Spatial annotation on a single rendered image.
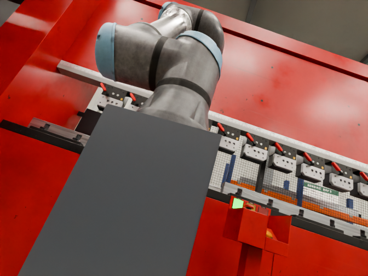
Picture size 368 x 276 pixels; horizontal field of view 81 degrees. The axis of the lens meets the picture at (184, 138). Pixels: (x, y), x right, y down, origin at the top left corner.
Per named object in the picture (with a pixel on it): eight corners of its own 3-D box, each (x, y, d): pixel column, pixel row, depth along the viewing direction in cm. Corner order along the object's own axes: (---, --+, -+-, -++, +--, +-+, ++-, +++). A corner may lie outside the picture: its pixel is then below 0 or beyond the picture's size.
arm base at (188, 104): (211, 135, 32) (225, 83, 36) (118, 109, 34) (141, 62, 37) (203, 164, 46) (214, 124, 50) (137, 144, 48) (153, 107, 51)
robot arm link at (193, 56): (216, 87, 37) (233, 33, 42) (144, 68, 39) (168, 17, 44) (207, 119, 48) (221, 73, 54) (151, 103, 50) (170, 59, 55)
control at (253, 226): (237, 240, 78) (246, 191, 84) (222, 236, 92) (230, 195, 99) (287, 257, 79) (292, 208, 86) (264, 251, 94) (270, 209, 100)
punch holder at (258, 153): (243, 154, 138) (248, 132, 144) (239, 157, 146) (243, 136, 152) (265, 161, 138) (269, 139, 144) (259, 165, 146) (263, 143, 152)
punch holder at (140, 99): (125, 114, 136) (134, 93, 143) (126, 119, 144) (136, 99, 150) (147, 121, 137) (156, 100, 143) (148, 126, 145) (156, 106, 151)
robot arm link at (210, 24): (236, 12, 78) (208, 112, 114) (207, 5, 78) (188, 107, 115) (232, 23, 70) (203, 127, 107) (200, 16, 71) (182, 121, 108)
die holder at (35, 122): (24, 130, 126) (33, 116, 129) (29, 134, 131) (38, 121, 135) (105, 157, 127) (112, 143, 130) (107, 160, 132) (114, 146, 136)
